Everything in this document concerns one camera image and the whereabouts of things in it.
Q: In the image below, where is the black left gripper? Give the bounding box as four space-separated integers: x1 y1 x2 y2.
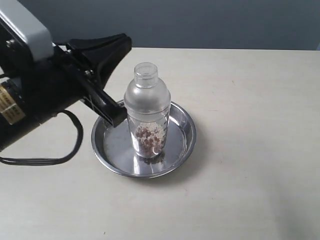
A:
0 33 132 128

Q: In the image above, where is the clear plastic shaker bottle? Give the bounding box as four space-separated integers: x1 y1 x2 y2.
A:
123 62 171 159

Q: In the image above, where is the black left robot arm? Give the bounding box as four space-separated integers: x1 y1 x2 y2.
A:
0 33 132 149

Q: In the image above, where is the round steel plate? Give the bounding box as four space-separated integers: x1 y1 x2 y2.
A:
91 102 197 179

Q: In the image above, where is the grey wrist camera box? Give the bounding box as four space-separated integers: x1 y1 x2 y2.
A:
0 0 54 62

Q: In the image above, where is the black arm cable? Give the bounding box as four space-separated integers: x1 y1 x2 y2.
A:
0 109 85 167

